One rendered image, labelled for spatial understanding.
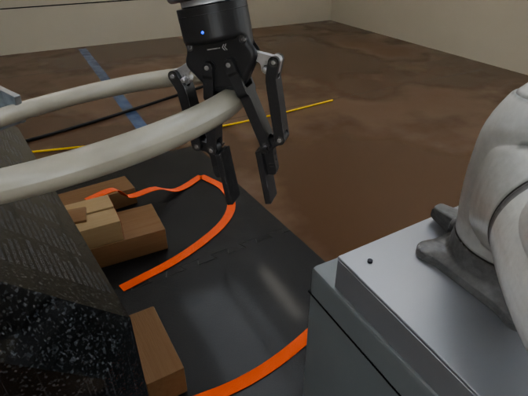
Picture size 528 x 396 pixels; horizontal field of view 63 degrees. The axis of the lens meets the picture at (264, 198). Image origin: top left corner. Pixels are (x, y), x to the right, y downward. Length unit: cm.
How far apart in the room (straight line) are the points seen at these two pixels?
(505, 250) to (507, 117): 16
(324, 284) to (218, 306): 108
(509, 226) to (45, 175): 43
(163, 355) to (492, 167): 119
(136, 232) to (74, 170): 164
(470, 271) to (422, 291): 7
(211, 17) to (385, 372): 52
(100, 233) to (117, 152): 157
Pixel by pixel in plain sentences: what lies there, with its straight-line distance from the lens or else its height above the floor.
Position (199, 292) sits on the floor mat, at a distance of 185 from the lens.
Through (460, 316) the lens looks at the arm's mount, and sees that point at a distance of 64.
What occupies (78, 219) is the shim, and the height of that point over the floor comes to 24.
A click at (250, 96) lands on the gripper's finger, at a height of 113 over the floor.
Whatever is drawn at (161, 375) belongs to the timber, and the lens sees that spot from 146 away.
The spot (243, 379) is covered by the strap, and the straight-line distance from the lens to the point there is 156.
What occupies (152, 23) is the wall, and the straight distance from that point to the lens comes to 631.
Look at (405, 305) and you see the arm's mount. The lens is 63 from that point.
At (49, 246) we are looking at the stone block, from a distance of 104.
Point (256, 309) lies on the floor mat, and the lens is 176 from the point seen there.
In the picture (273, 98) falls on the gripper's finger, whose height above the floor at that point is 113.
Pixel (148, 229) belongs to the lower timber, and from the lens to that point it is 204.
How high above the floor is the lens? 129
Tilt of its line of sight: 32 degrees down
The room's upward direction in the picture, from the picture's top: straight up
